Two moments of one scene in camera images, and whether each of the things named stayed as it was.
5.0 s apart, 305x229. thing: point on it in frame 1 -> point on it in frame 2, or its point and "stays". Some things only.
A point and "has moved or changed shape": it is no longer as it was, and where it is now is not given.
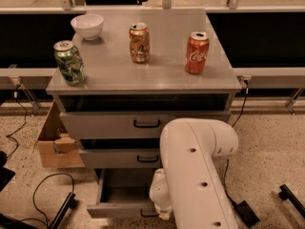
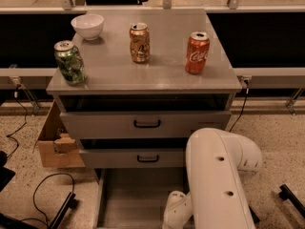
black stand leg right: x=286 y=194 stays
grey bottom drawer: x=122 y=193 has moved or changed shape
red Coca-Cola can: x=196 y=52 stays
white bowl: x=88 y=25 stays
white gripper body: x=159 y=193 -> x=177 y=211
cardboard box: x=56 y=148 stays
